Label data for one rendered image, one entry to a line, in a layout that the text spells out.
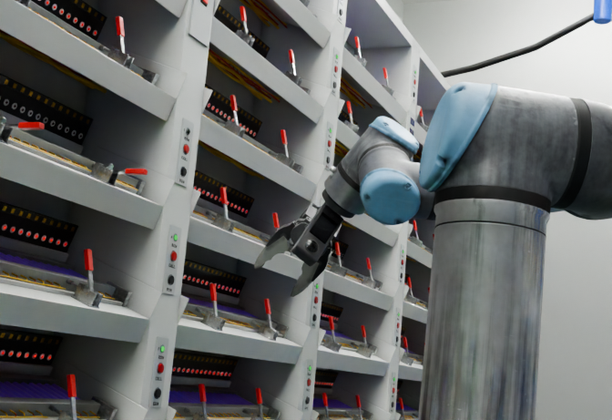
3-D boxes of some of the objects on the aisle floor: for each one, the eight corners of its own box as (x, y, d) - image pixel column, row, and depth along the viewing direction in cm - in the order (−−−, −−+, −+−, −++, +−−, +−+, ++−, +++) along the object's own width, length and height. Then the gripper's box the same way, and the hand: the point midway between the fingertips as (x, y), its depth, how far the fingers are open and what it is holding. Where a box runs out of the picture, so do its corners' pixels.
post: (125, 776, 159) (237, -196, 195) (93, 796, 150) (216, -224, 186) (28, 749, 167) (152, -181, 202) (-8, 766, 158) (128, -208, 194)
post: (290, 675, 222) (351, -46, 258) (273, 685, 213) (339, -61, 249) (213, 658, 230) (283, -39, 265) (195, 667, 221) (270, -54, 257)
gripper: (376, 213, 175) (310, 290, 183) (316, 166, 174) (251, 245, 182) (370, 230, 167) (300, 311, 175) (307, 180, 166) (239, 263, 174)
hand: (275, 280), depth 176 cm, fingers open, 7 cm apart
